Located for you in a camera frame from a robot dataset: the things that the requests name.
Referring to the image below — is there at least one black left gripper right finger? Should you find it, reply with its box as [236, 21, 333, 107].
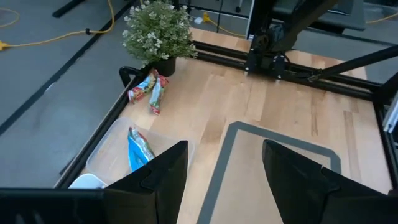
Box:
[262, 139, 398, 224]

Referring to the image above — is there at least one clear plastic bin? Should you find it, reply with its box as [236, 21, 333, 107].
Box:
[86, 116, 196, 187]

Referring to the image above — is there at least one artificial green white-flowered plant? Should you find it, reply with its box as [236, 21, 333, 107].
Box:
[121, 0, 198, 67]

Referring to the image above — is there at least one blue red chocolate granola bar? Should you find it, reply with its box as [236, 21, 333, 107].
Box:
[127, 126, 156, 173]

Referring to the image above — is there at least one black diagonal frame strut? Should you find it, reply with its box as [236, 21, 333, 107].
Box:
[307, 45, 398, 83]

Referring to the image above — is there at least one aluminium extrusion bracket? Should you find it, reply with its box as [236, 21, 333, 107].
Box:
[382, 92, 398, 134]

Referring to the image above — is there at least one red green crumpled granola bar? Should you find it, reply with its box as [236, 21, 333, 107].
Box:
[149, 75, 170, 116]
[127, 68, 158, 105]

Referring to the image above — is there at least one white plastic bin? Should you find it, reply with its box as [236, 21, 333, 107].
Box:
[67, 173, 108, 190]

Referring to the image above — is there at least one black curved frame handle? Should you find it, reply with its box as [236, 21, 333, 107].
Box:
[119, 66, 147, 88]

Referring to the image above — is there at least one black plant pot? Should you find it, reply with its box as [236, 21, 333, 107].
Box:
[152, 57, 177, 78]

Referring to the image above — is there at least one yellow cable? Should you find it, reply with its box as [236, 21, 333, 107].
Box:
[202, 12, 247, 39]
[0, 0, 116, 52]

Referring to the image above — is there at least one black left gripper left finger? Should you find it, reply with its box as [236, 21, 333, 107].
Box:
[103, 140, 189, 224]

